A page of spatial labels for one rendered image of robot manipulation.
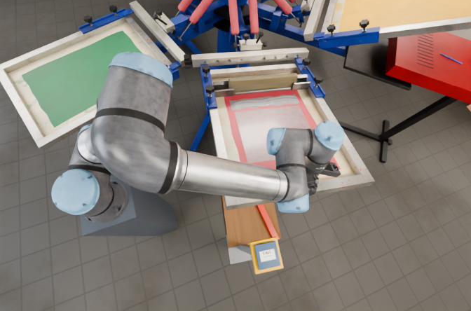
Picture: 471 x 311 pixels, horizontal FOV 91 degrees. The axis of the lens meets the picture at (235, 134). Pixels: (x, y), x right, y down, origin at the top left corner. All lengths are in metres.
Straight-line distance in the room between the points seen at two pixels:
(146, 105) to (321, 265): 2.09
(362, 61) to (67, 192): 1.77
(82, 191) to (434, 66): 1.91
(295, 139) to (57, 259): 2.11
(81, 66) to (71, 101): 0.24
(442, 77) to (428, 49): 0.22
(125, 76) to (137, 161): 0.15
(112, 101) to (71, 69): 1.25
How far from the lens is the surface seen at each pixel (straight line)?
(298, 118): 1.18
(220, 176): 0.45
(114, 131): 0.39
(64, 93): 1.59
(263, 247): 1.16
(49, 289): 2.42
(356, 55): 1.89
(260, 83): 1.20
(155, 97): 0.43
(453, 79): 1.94
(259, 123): 1.11
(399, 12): 1.68
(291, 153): 0.60
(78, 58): 1.71
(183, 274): 2.13
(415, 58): 1.87
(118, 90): 0.43
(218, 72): 1.33
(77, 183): 0.78
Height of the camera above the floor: 2.11
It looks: 66 degrees down
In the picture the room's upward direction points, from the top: 14 degrees clockwise
